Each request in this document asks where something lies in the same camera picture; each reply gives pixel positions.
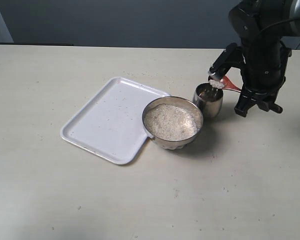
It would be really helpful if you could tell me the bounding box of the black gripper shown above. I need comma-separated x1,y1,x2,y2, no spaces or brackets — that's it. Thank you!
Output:
234,37,292,117

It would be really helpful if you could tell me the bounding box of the dark red wooden spoon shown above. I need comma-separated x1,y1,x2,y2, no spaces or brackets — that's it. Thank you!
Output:
207,76,283,114

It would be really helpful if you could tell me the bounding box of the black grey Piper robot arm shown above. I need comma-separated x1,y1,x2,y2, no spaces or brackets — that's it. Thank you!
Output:
228,0,300,117

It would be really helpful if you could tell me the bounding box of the small steel cup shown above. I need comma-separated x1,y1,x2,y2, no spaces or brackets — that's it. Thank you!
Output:
192,83,224,120

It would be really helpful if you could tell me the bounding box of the steel bowl of rice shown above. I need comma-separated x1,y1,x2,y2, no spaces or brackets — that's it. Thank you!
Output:
142,96,204,150

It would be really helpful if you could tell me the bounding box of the white rectangular plastic tray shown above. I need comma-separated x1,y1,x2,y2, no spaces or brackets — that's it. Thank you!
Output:
60,76,169,165

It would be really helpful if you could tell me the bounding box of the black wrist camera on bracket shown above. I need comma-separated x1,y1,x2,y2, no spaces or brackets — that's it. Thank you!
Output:
208,43,245,81

